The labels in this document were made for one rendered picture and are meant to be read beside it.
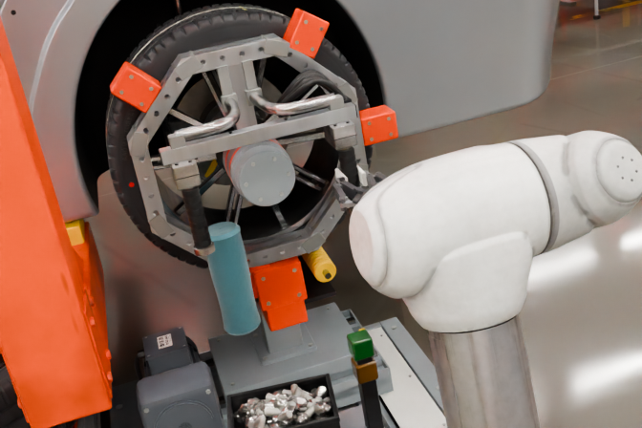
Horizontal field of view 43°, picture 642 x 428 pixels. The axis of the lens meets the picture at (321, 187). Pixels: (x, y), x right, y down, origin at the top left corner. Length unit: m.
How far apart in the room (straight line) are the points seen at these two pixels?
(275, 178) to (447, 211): 1.00
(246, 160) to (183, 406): 0.59
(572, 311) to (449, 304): 1.95
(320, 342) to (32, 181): 1.08
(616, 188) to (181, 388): 1.30
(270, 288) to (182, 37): 0.64
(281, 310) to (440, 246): 1.28
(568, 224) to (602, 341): 1.75
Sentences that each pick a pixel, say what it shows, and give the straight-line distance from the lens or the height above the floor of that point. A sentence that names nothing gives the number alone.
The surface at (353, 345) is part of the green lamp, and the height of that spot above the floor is 0.66.
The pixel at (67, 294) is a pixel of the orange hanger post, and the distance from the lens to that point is 1.63.
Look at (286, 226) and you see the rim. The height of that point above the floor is 0.62.
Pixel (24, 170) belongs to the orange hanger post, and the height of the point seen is 1.05.
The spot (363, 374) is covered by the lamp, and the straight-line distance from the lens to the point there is 1.53.
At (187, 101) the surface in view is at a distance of 2.16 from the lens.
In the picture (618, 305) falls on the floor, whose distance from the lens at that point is 2.82.
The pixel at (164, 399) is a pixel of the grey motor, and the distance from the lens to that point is 1.95.
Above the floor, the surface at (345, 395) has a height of 0.13.
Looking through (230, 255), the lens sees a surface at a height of 0.69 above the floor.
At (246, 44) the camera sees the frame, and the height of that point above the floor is 1.12.
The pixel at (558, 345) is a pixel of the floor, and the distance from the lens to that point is 2.62.
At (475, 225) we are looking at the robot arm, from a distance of 0.83.
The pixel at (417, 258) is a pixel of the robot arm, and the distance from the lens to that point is 0.82.
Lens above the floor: 1.46
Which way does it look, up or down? 21 degrees down
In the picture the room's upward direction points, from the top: 10 degrees counter-clockwise
